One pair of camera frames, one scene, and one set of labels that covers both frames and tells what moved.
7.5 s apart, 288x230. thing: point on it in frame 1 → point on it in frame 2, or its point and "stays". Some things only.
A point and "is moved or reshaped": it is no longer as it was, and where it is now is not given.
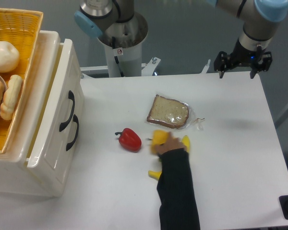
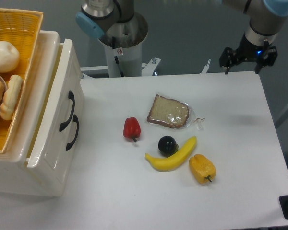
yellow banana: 186,141 is moved or reshaped
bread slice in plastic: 173,113 stays
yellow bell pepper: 159,137 → 201,168
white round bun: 4,57 stays
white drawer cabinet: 44,154 stays
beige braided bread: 11,97 stays
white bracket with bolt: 150,66 stays
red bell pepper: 129,139 → 131,128
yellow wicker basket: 23,28 stays
